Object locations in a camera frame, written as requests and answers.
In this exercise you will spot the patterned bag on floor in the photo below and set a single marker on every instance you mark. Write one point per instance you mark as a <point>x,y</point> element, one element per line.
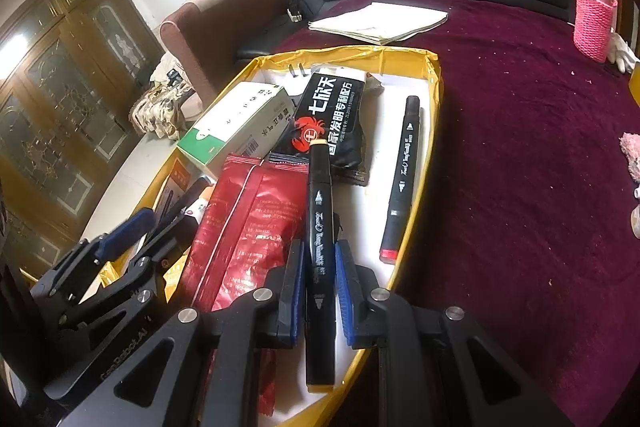
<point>159,112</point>

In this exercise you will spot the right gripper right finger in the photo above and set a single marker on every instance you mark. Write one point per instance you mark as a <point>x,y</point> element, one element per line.
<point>435,368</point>

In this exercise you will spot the white paper booklet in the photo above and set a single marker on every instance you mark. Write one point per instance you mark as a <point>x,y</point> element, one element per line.
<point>381,23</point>

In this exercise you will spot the pink knitted sleeve bottle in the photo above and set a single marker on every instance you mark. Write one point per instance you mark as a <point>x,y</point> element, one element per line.
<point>593,27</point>

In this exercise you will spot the wooden glass door cabinet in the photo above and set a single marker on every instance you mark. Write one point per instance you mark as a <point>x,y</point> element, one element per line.
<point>70,72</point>

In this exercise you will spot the red foil packet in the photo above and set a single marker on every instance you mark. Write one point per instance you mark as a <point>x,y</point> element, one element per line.
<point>252,223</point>

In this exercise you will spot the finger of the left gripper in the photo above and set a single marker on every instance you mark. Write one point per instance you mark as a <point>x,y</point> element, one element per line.
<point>112,245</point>
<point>163,245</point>

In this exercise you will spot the maroon armchair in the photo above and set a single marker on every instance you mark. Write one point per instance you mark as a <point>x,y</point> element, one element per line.
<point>214,39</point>

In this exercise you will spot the green white medicine box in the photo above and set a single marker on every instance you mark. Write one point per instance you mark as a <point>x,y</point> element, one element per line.
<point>248,121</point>

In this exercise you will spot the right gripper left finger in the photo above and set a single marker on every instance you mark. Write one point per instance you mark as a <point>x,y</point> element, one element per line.
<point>203,369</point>

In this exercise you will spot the black marker yellow cap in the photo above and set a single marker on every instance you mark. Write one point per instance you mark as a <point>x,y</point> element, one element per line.
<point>320,323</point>

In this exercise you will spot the black foil snack pouch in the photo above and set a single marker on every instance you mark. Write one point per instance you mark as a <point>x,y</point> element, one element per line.
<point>329,110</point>

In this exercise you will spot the black marker red cap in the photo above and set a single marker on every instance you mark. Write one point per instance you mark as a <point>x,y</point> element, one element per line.
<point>400,203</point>

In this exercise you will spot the pink fluffy pompom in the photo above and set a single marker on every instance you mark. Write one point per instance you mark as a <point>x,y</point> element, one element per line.
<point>630,146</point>

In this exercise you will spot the white pill bottle red label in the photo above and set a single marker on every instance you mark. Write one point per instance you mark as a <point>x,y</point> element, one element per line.
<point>635,214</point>

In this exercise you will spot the yellow tape roll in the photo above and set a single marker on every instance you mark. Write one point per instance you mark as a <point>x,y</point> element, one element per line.
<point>634,84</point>

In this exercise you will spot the yellow taped cardboard tray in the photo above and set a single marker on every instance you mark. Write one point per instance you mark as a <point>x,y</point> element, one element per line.
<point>402,72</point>

